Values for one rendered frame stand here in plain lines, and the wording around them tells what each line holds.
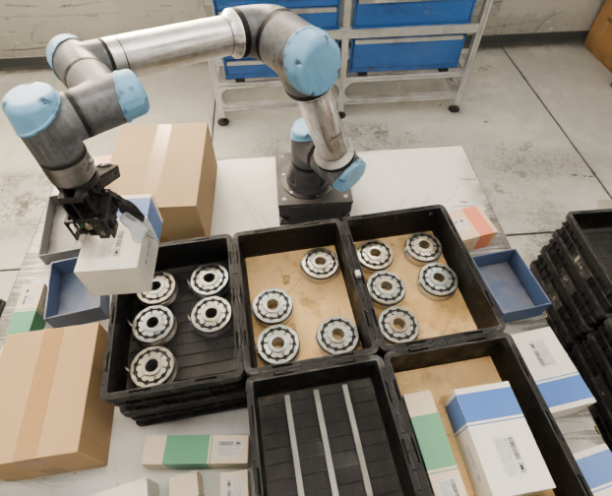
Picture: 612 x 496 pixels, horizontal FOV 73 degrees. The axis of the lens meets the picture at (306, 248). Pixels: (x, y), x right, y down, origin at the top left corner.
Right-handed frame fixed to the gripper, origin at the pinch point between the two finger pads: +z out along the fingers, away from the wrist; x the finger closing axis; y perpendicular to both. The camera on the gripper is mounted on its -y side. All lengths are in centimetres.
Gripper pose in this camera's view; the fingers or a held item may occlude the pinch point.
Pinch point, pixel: (120, 237)
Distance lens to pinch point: 96.1
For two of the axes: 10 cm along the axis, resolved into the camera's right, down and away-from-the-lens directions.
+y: 0.8, 8.0, -6.0
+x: 10.0, -0.7, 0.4
